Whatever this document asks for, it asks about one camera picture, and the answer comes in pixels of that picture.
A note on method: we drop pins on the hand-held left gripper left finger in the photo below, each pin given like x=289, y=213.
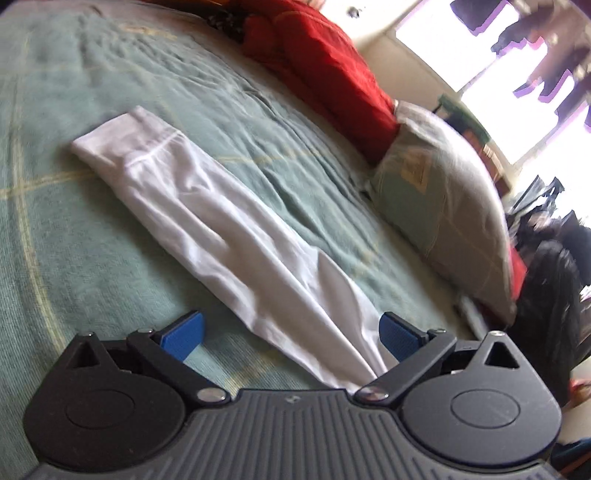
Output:
x=184, y=334

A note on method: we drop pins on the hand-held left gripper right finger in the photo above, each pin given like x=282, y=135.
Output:
x=397, y=339

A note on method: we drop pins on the white printed t-shirt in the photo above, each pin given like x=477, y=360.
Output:
x=207, y=221

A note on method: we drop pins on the grey green pillow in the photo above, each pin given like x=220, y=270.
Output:
x=452, y=207

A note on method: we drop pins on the black backpack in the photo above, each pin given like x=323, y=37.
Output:
x=549, y=300

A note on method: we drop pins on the brown cardboard box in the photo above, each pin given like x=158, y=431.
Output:
x=496, y=166

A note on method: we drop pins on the red quilt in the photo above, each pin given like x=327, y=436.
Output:
x=332, y=69

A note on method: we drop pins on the black patterned cloth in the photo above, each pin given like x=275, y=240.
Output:
x=226, y=25

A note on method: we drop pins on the dark hanging laundry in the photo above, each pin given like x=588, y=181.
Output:
x=554, y=60

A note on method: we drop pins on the small wall fixture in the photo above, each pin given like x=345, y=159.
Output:
x=355, y=11

